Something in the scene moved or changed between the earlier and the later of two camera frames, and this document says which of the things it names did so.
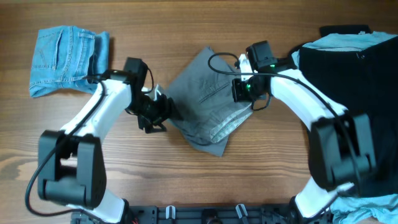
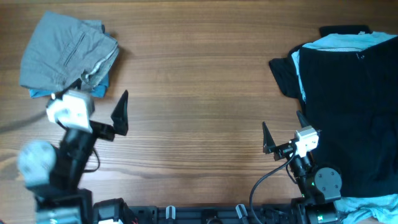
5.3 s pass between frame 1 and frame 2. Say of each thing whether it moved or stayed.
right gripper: moved
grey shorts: moved
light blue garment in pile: stayed
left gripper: moved
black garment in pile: stayed
